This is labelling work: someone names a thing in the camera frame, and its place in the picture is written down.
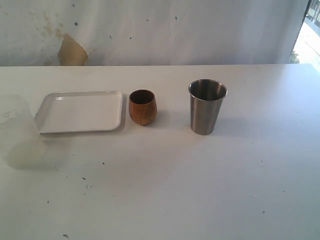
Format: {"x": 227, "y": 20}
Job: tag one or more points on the brown wooden cup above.
{"x": 142, "y": 107}

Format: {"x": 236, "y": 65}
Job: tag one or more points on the stainless steel cup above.
{"x": 206, "y": 98}

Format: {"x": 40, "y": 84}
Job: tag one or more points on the white rectangular tray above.
{"x": 77, "y": 112}

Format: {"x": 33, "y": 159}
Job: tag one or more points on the frosted translucent plastic cup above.
{"x": 21, "y": 145}

